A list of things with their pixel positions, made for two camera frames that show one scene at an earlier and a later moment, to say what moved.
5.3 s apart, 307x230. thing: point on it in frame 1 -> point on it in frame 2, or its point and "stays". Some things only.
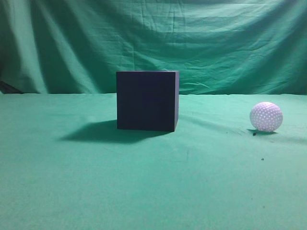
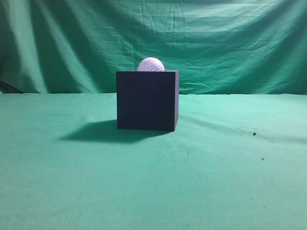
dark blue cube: x=147 y=100 stays
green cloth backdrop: x=218 y=47 stays
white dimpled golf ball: x=266 y=116 -> x=150 y=64
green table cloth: x=64 y=165 stays
